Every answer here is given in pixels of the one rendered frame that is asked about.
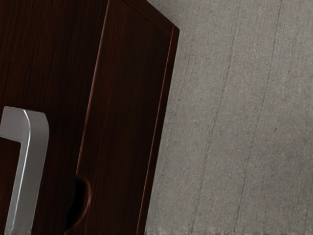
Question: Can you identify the dark brown wooden cabinet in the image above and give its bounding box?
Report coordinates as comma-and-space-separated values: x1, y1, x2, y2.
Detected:
0, 0, 180, 235

